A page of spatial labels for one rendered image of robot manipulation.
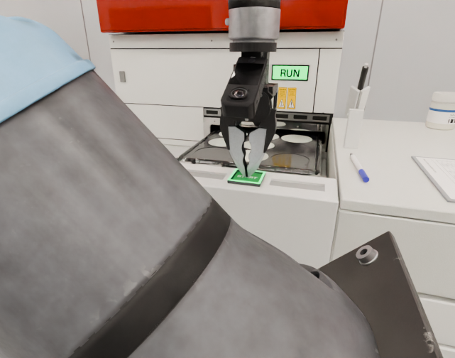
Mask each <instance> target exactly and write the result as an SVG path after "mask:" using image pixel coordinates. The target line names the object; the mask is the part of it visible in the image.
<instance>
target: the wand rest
mask: <svg viewBox="0 0 455 358"><path fill-rule="evenodd" d="M370 88H371V87H369V86H367V87H366V88H364V89H362V90H361V91H360V90H359V89H357V88H355V87H354V86H353V85H352V86H351V87H350V91H349V97H348V101H347V104H346V111H345V115H347V118H348V120H347V125H346V133H345V139H344V148H358V143H359V139H360V134H361V127H362V122H363V114H364V108H365V105H366V101H367V98H368V93H369V91H370ZM359 93H360V94H359ZM358 96H359V97H358ZM357 102H358V103H357ZM356 105H357V106H356Z"/></svg>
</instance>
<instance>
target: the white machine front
mask: <svg viewBox="0 0 455 358"><path fill-rule="evenodd" d="M343 41H344V31H291V32H279V39H277V40H275V43H277V50H276V52H270V61H269V75H268V82H269V83H278V87H287V88H288V87H296V88H297V91H296V104H295V109H287V96H286V104H285V109H277V111H276V112H283V113H297V114H323V115H330V117H329V123H327V122H315V121H296V122H309V123H321V124H329V130H328V136H327V146H326V151H325V152H322V158H327V149H328V143H329V132H330V127H331V121H332V118H333V115H334V105H335V99H336V89H337V83H338V78H339V68H340V62H341V52H342V46H343ZM229 43H233V41H232V40H230V39H229V33H156V34H111V35H109V45H110V48H111V49H110V51H111V61H112V67H113V72H114V82H115V88H116V94H117V96H118V97H119V98H120V99H121V100H122V101H123V102H124V103H125V104H126V105H127V107H128V108H129V109H130V110H131V111H132V112H133V113H134V114H135V115H136V116H137V117H138V118H139V119H140V120H141V121H142V122H143V123H144V124H145V125H146V126H147V127H148V129H149V130H150V131H151V132H152V133H153V134H154V135H155V136H156V137H157V138H158V139H159V141H160V142H161V143H162V144H167V145H175V146H191V147H192V146H193V145H195V144H196V143H197V142H198V141H200V140H202V139H203V138H204V128H203V117H205V116H207V115H204V109H220V107H221V97H222V95H223V93H224V90H225V89H226V86H227V84H228V81H229V78H230V76H231V74H232V72H233V70H234V66H235V65H236V62H237V60H238V58H239V57H241V52H229ZM273 66H308V70H307V79H306V80H286V79H273ZM213 117H220V116H213ZM276 120H277V121H291V120H279V119H276Z"/></svg>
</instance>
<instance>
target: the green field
mask: <svg viewBox="0 0 455 358"><path fill-rule="evenodd" d="M307 70H308V66H273V79H286V80H306V79H307Z"/></svg>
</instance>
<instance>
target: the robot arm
mask: <svg viewBox="0 0 455 358"><path fill-rule="evenodd" d="M228 5H229V18H226V20H225V24H226V25H227V26H229V39H230V40H232V41H233V43H229V52H241V57H239V58H238V60H237V62H236V65H235V67H234V70H233V72H232V74H231V76H230V78H229V81H228V84H227V86H226V89H225V90H224V93H223V95H222V97H221V107H220V109H221V117H220V129H221V134H222V136H223V138H224V141H225V144H226V147H227V148H228V150H229V152H230V154H231V157H232V158H233V160H234V163H235V164H236V167H237V168H238V169H239V171H240V172H241V174H242V175H243V176H244V177H248V178H249V177H251V176H252V175H253V174H254V173H255V171H256V170H257V168H258V167H259V165H260V163H261V161H262V159H263V157H264V155H265V153H266V151H267V149H268V147H269V145H270V142H271V141H272V140H273V137H274V135H275V132H276V128H277V120H276V116H275V115H276V111H277V98H278V83H269V82H268V75H269V61H270V52H276V50H277V43H275V40H277V39H279V31H280V0H228ZM95 68H96V67H95V65H94V64H93V63H92V62H91V61H90V60H88V59H85V60H84V59H82V58H81V57H80V56H79V55H78V54H77V53H76V52H75V51H74V50H73V49H72V48H71V47H70V46H69V45H68V44H67V43H66V42H65V41H64V40H63V39H62V38H61V37H60V36H59V35H58V34H57V33H56V32H55V31H53V30H52V29H50V28H48V27H47V26H45V25H43V24H41V23H39V22H37V21H34V20H31V19H29V18H24V17H20V16H10V17H5V16H1V15H0V358H380V356H379V352H378V346H377V343H376V340H375V337H374V334H373V331H372V329H371V326H370V325H369V323H368V321H367V319H366V317H365V316H364V314H363V313H362V312H361V310H360V309H359V308H358V307H357V305H356V304H355V303H354V302H353V301H352V300H351V299H350V298H349V297H348V296H347V295H346V294H345V292H343V291H342V290H341V288H340V287H339V286H338V285H337V284H336V283H335V282H334V281H333V280H332V279H330V277H328V276H327V275H326V274H324V273H323V272H321V271H319V270H317V269H316V268H314V267H312V266H309V265H306V264H299V263H298V262H296V260H294V259H293V258H292V257H290V256H288V255H287V254H286V253H284V252H283V251H281V250H279V249H278V248H276V247H275V246H273V245H272V244H269V243H268V242H266V241H264V240H263V239H261V238H259V237H257V236H256V235H254V234H252V233H250V232H248V231H247V230H245V229H244V228H242V227H241V226H240V225H239V224H237V223H236V222H235V221H234V220H233V219H232V217H231V216H230V215H228V213H227V212H226V211H225V210H224V209H223V208H222V207H221V206H220V205H219V203H218V202H217V201H216V200H215V199H214V198H213V197H212V196H211V195H210V194H209V193H208V192H207V191H206V190H205V189H204V188H203V187H202V186H201V184H200V183H199V182H198V181H197V180H196V179H195V178H194V177H193V176H192V175H191V174H190V172H189V171H188V170H187V169H186V168H185V167H184V166H183V165H182V164H181V163H180V162H179V161H178V159H176V157H174V155H172V154H171V152H170V151H169V150H168V149H167V148H166V147H165V146H164V145H163V144H162V143H161V142H160V141H159V139H158V138H157V137H156V136H155V135H154V134H153V133H152V132H151V131H150V130H149V129H148V127H147V126H146V125H145V124H144V123H143V122H142V121H141V120H140V119H139V118H138V117H137V116H136V115H135V114H134V113H133V112H132V111H131V110H130V109H129V108H128V107H127V105H126V104H125V103H124V102H123V101H122V100H121V99H120V98H119V97H118V96H117V94H116V93H115V92H114V91H113V90H112V89H111V88H110V87H109V86H108V85H107V84H106V83H105V81H103V79H102V78H100V76H98V74H97V73H96V72H95V71H94V69H95ZM272 98H273V103H272ZM242 121H247V122H253V123H254V125H255V126H258V125H259V124H260V123H261V124H260V126H259V127H258V128H256V129H254V130H252V132H251V133H250V134H249V142H250V145H251V151H250V153H249V155H248V159H249V163H248V166H247V164H246V159H245V157H246V150H245V148H244V142H245V140H246V130H245V129H243V128H242V127H241V122H242Z"/></svg>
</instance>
